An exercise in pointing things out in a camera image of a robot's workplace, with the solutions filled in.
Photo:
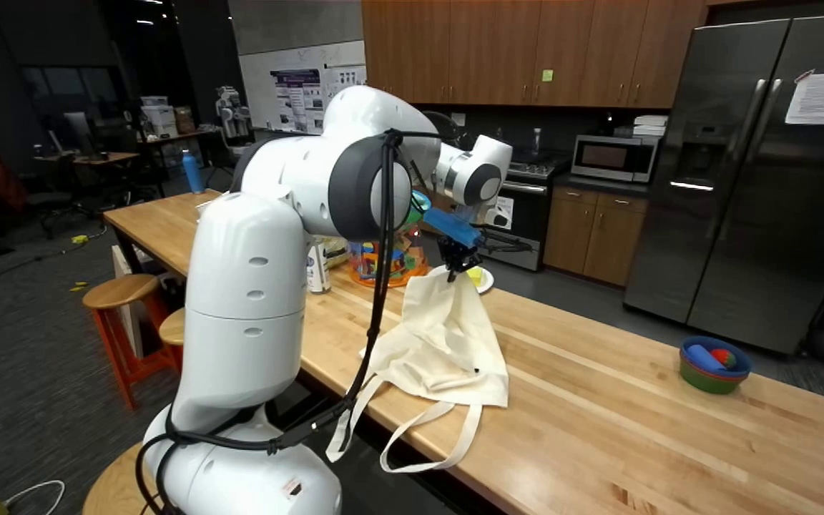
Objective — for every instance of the red legged wooden stool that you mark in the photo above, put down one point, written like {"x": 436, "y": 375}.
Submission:
{"x": 103, "y": 305}

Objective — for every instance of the cream canvas tote bag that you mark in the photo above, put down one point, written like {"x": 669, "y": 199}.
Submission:
{"x": 445, "y": 352}

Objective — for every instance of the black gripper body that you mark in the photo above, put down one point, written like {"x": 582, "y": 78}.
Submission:
{"x": 456, "y": 259}

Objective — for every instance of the stainless steel refrigerator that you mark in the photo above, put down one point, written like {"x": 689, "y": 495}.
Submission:
{"x": 734, "y": 236}

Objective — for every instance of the white plate with yellow item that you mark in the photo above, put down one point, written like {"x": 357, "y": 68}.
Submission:
{"x": 482, "y": 279}

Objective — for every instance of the round wooden stool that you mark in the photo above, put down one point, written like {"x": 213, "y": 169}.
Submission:
{"x": 173, "y": 327}

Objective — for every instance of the wooden lower cabinet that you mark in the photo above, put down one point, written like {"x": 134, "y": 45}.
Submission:
{"x": 594, "y": 232}

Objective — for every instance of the black kitchen stove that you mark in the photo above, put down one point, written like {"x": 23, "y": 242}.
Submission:
{"x": 516, "y": 225}

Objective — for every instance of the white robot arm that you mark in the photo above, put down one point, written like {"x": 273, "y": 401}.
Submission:
{"x": 213, "y": 451}

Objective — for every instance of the wooden upper cabinets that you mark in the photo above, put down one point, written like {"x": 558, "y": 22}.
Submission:
{"x": 529, "y": 53}

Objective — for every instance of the blue water bottle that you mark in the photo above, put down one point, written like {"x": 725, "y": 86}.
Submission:
{"x": 193, "y": 169}

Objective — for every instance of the colourful bowl with toys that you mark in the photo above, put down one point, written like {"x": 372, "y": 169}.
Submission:
{"x": 712, "y": 365}

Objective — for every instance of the silver microwave oven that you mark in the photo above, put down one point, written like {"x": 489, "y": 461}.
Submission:
{"x": 614, "y": 159}

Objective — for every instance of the white wall poster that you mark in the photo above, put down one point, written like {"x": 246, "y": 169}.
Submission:
{"x": 289, "y": 89}

